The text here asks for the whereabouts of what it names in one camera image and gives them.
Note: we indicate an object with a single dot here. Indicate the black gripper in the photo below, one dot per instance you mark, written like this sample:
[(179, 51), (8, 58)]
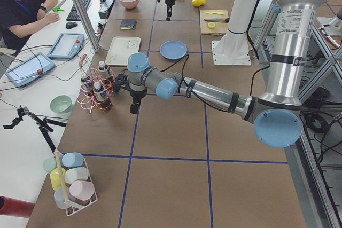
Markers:
[(169, 1), (138, 95)]

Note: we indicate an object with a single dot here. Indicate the blue round plate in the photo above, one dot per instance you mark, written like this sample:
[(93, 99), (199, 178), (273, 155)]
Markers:
[(173, 50)]

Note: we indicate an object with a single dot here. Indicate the front dark drink bottle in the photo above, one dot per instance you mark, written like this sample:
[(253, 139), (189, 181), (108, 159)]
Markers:
[(102, 96)]

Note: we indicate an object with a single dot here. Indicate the dark drink bottle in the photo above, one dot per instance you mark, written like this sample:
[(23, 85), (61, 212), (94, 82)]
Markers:
[(105, 73), (87, 84), (102, 96)]

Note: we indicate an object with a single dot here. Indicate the rear dark drink bottle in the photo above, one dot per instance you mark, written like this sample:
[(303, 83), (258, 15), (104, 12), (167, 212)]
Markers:
[(105, 73)]

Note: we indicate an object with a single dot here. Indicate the wooden cutting board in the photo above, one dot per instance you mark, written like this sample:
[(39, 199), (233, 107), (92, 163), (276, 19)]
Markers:
[(221, 27)]

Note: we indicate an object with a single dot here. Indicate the left dark drink bottle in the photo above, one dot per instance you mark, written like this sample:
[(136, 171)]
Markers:
[(87, 84)]

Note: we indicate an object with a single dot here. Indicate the yellow plastic knife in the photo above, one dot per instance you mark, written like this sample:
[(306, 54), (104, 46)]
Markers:
[(217, 13)]

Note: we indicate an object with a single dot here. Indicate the cream rectangular tray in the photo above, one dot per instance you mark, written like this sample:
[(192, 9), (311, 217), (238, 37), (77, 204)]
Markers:
[(121, 48)]

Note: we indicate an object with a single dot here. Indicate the green bowl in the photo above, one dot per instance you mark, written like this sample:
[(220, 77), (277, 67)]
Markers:
[(61, 104)]

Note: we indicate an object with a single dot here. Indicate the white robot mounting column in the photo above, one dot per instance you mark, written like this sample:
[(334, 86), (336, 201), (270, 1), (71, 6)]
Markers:
[(233, 48)]

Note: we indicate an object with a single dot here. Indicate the white cup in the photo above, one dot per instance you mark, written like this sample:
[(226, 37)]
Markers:
[(78, 173)]

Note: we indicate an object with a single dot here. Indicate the far blue tablet pendant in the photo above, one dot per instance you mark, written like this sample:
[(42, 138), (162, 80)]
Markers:
[(66, 46)]

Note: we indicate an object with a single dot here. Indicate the blue tablet pendant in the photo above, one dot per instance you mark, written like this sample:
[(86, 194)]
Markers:
[(30, 70), (66, 46)]

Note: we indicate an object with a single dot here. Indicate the pink cup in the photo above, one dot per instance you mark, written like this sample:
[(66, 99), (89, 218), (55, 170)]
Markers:
[(82, 190)]

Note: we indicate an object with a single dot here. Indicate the mint green cup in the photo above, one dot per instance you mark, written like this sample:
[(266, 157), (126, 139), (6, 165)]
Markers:
[(49, 165)]

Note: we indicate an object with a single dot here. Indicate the yellow cup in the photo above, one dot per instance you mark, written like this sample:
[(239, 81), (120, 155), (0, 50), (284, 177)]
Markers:
[(55, 179)]

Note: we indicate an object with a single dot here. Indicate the black computer mouse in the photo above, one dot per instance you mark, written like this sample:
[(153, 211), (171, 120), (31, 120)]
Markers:
[(70, 25)]

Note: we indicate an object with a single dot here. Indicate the green clamp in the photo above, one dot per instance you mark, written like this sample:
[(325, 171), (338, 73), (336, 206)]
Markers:
[(58, 9)]

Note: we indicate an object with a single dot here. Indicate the near blue tablet pendant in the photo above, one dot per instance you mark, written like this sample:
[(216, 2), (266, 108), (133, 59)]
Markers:
[(30, 70)]

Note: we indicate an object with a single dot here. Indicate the light blue lower cup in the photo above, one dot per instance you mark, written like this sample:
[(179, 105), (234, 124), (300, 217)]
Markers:
[(59, 198)]

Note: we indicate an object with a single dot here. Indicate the person in black shirt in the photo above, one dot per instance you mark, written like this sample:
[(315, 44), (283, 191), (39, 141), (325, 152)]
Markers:
[(22, 18)]

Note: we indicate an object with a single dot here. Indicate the red cylinder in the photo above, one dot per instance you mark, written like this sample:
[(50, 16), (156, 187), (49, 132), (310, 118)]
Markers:
[(16, 208)]

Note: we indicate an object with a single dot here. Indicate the copper wire bottle rack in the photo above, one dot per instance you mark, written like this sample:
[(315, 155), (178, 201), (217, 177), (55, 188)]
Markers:
[(86, 99)]

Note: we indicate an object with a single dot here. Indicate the white wire cup basket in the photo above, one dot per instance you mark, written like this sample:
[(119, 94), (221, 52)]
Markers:
[(72, 207)]

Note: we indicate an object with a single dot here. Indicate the aluminium frame post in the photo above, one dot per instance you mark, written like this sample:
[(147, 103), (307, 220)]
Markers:
[(87, 25)]

